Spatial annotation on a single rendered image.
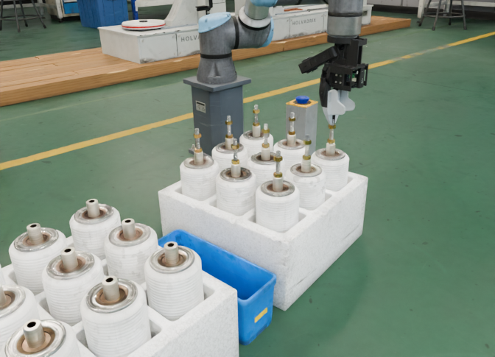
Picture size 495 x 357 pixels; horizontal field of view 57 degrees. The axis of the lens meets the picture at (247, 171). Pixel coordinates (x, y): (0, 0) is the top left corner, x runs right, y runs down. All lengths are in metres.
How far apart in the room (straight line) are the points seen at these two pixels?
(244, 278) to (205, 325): 0.25
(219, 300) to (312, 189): 0.38
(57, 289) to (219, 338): 0.29
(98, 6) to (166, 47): 2.39
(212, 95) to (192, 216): 0.67
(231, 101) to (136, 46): 1.57
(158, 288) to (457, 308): 0.68
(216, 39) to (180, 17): 1.87
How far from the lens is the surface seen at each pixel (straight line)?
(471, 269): 1.29
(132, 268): 0.86
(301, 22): 4.17
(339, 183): 1.18
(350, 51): 1.07
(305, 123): 1.37
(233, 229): 1.03
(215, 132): 1.71
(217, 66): 1.68
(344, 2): 1.05
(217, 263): 1.07
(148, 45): 3.21
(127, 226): 0.85
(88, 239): 0.94
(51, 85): 2.88
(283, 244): 0.95
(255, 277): 1.00
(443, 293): 1.18
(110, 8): 5.66
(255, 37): 1.70
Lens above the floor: 0.71
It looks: 25 degrees down
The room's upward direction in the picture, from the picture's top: 1 degrees counter-clockwise
